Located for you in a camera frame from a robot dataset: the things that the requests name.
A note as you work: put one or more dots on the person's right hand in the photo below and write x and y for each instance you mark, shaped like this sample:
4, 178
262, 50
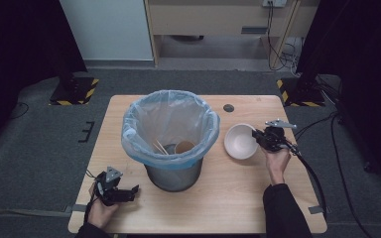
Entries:
277, 163

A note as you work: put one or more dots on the dark round desk grommet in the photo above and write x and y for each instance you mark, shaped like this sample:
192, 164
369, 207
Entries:
228, 108

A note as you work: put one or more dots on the light wooden cabinet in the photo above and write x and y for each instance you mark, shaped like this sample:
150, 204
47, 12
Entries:
208, 20

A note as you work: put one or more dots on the wooden chopstick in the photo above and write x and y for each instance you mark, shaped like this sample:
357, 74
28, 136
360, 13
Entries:
163, 147
159, 149

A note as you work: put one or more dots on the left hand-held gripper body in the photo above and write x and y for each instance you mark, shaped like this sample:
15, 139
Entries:
107, 191

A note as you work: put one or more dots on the person's left hand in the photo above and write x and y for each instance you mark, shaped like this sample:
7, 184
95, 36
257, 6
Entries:
100, 213

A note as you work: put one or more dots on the black curtain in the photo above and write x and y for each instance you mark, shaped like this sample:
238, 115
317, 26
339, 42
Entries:
16, 49
360, 49

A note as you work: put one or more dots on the brown paper cup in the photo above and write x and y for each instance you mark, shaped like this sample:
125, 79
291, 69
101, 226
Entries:
184, 146

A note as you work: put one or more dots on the striped black stand base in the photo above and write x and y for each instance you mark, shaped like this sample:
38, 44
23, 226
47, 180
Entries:
299, 94
74, 92

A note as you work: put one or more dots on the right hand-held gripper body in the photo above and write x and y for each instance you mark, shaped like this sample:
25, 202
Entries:
274, 138

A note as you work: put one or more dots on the grey bin with blue bag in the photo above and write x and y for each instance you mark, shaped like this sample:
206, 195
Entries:
165, 115

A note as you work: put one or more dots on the black mesh trash bin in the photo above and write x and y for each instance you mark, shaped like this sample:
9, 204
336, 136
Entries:
173, 178

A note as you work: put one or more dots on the grey tape strip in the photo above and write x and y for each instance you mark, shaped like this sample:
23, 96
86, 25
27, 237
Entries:
79, 208
316, 210

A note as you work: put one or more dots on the white paper bowl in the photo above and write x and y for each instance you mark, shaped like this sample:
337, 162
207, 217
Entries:
239, 142

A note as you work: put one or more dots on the white wall socket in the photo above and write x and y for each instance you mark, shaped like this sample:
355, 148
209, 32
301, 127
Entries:
274, 2

